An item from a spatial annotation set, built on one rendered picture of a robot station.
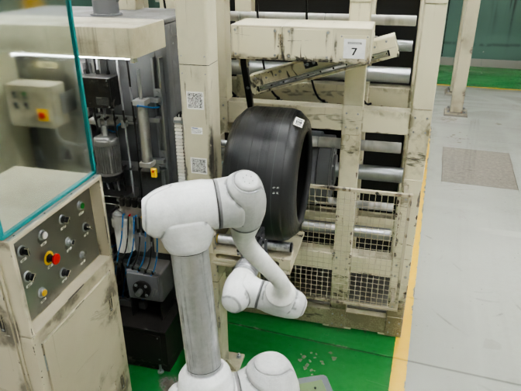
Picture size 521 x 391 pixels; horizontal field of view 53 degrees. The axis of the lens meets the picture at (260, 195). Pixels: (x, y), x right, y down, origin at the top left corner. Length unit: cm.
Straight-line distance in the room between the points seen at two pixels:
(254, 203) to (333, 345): 196
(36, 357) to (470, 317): 255
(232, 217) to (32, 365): 102
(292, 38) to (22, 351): 159
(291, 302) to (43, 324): 86
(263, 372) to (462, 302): 231
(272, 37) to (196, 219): 121
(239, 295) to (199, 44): 99
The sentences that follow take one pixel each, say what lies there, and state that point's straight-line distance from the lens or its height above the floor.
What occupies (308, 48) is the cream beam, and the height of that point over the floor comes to 169.
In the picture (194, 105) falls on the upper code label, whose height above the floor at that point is 149.
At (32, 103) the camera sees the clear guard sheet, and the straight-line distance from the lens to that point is 184.
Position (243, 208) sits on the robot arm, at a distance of 131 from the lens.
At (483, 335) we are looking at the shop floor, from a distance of 346.
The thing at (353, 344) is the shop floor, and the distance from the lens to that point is 319.
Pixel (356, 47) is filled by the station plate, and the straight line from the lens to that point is 227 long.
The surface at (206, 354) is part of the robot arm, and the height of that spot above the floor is 107.
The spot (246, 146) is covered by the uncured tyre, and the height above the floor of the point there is 138.
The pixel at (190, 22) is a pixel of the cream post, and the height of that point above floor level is 182.
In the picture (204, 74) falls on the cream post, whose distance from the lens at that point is 216.
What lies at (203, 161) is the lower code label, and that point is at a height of 124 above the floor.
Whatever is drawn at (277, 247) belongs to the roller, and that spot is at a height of 91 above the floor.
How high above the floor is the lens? 207
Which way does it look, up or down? 25 degrees down
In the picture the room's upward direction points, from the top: straight up
